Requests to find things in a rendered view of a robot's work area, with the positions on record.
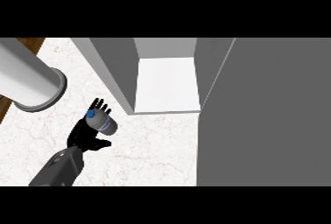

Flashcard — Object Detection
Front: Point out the grey open cabinet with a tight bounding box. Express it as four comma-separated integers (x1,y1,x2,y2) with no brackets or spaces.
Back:
69,38,238,116

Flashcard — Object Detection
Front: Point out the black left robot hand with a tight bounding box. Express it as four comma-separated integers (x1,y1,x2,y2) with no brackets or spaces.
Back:
66,97,114,153

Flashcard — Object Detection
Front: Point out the dark grey cabinet door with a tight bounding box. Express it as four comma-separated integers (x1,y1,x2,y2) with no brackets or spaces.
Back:
195,38,331,187

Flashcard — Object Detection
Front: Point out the clear blue-capped water bottle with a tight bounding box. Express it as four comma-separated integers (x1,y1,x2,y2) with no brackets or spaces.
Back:
84,108,120,137

